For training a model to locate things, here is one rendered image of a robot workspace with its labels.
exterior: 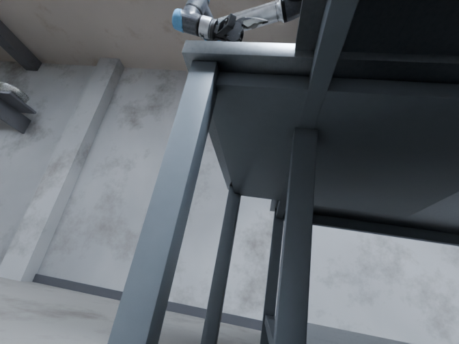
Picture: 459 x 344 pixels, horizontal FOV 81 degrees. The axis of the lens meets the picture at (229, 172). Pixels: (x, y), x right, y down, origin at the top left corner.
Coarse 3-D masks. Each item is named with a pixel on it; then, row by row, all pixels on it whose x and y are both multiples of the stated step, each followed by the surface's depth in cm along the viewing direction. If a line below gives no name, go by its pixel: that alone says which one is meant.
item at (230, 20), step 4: (228, 16) 92; (232, 16) 91; (224, 20) 95; (228, 20) 91; (232, 20) 91; (220, 24) 99; (224, 24) 94; (228, 24) 91; (232, 24) 91; (220, 28) 97; (224, 28) 94; (228, 28) 92; (232, 28) 92; (220, 32) 97; (224, 32) 96; (220, 36) 101
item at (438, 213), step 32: (320, 0) 46; (384, 0) 45; (416, 0) 44; (448, 0) 43; (352, 32) 51; (384, 32) 50; (416, 32) 49; (448, 32) 48; (416, 224) 147; (448, 224) 138
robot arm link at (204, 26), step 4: (204, 16) 99; (208, 16) 100; (200, 20) 98; (204, 20) 98; (208, 20) 98; (200, 24) 99; (204, 24) 98; (208, 24) 98; (200, 28) 99; (204, 28) 99; (208, 28) 99; (200, 32) 100; (204, 32) 100; (208, 32) 100; (200, 36) 103; (204, 36) 102; (208, 36) 102
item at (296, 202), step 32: (352, 0) 39; (320, 32) 48; (320, 64) 51; (320, 96) 59; (288, 192) 66; (288, 224) 62; (320, 224) 159; (352, 224) 157; (384, 224) 155; (288, 256) 59; (288, 288) 56; (288, 320) 54
